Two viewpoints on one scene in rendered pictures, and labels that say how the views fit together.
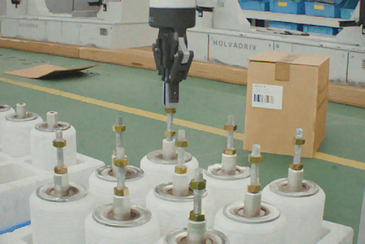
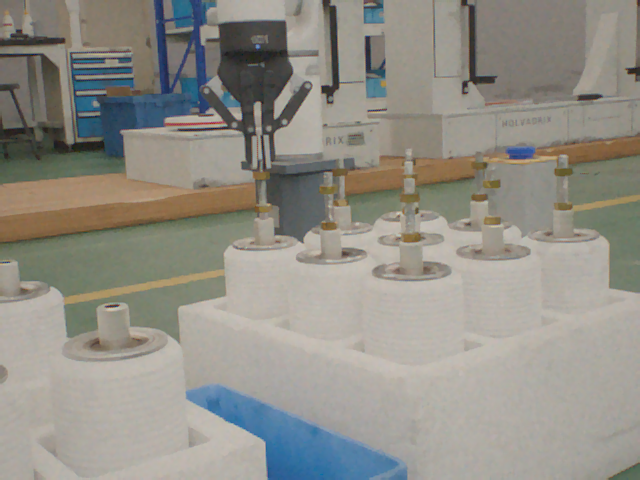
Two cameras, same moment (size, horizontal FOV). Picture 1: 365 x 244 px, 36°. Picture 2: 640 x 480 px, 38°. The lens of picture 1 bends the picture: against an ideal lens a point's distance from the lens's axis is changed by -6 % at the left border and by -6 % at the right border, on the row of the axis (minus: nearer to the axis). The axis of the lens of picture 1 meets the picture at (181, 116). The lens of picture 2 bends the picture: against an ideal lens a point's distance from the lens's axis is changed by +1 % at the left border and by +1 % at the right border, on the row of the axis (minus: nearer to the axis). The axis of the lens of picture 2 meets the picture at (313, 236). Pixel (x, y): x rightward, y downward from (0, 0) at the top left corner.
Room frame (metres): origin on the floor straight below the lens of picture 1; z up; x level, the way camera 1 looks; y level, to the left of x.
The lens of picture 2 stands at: (0.66, 1.02, 0.44)
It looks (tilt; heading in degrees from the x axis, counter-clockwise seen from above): 10 degrees down; 283
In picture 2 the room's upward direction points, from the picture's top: 3 degrees counter-clockwise
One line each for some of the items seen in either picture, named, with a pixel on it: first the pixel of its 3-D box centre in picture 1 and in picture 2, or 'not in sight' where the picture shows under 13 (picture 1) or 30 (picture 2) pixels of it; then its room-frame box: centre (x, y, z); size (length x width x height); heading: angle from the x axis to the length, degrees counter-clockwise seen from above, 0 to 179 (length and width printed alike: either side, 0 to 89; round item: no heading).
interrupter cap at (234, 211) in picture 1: (251, 212); (480, 225); (0.70, -0.09, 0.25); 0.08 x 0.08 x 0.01
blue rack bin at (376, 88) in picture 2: not in sight; (365, 83); (1.79, -6.07, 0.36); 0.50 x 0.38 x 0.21; 138
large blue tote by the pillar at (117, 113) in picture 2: not in sight; (146, 125); (2.91, -4.37, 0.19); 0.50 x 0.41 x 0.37; 142
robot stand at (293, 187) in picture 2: not in sight; (301, 244); (1.03, -0.52, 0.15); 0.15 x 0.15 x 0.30; 47
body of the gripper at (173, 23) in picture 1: (172, 31); (254, 60); (0.94, 0.02, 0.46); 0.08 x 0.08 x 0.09
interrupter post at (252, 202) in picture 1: (252, 203); (480, 215); (0.70, -0.09, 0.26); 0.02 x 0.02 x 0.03
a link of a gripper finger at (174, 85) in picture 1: (175, 87); (276, 139); (0.92, 0.01, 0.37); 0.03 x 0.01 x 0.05; 22
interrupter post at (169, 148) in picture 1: (169, 149); (264, 233); (0.94, 0.02, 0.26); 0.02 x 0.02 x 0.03
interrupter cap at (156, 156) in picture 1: (169, 157); (265, 244); (0.94, 0.02, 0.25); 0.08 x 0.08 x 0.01
